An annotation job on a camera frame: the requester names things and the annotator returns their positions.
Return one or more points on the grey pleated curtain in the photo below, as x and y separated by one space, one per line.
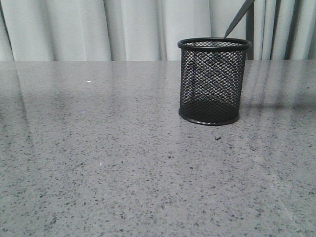
144 30

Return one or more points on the grey orange handled scissors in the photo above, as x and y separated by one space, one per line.
240 14

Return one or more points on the black mesh pen bucket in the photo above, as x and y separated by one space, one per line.
212 71

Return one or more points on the dark vertical pole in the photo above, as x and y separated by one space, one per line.
250 30

